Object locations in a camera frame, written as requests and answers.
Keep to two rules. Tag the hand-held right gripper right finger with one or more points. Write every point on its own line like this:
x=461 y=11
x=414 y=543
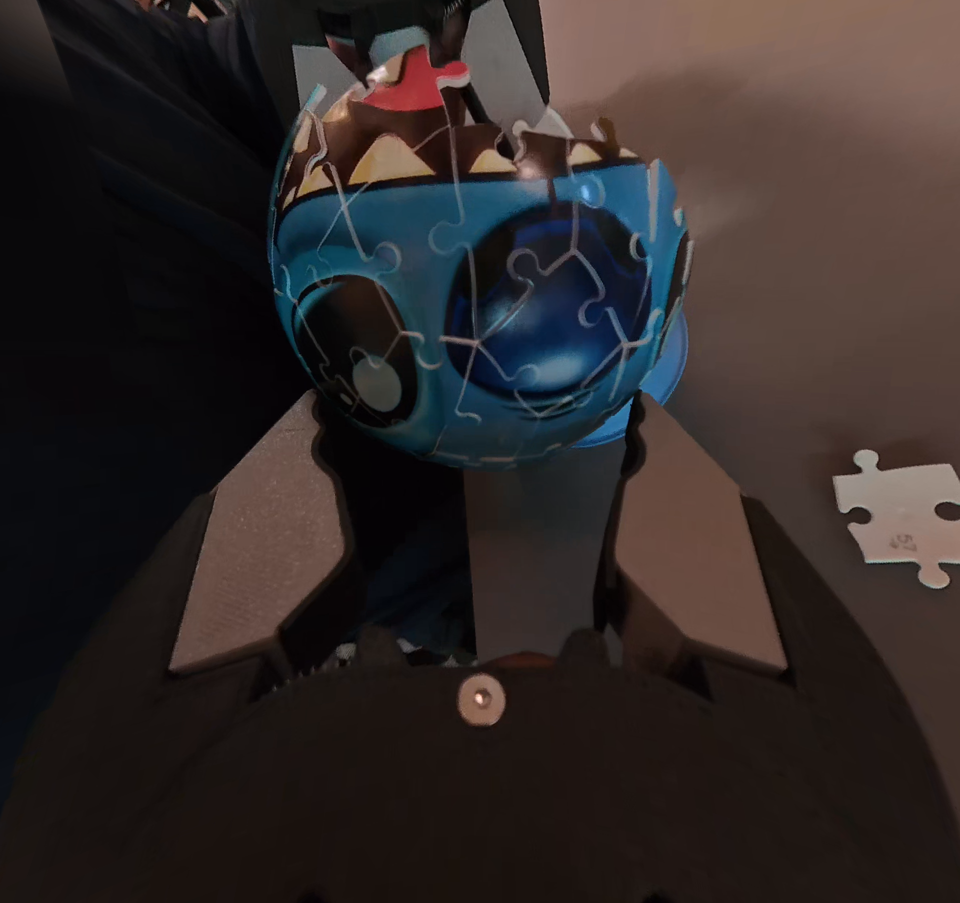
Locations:
x=690 y=543

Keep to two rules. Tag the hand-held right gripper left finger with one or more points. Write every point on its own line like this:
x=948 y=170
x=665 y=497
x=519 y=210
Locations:
x=262 y=543

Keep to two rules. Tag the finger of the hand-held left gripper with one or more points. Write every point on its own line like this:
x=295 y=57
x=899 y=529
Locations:
x=319 y=74
x=502 y=55

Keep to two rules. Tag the white puzzle piece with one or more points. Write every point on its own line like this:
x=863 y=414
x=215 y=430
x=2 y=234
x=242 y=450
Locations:
x=896 y=517

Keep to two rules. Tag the blue cartoon puzzle ball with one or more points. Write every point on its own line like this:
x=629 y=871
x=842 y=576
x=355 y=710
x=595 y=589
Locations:
x=450 y=280

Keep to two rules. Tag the person's left forearm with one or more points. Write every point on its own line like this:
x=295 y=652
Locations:
x=150 y=93

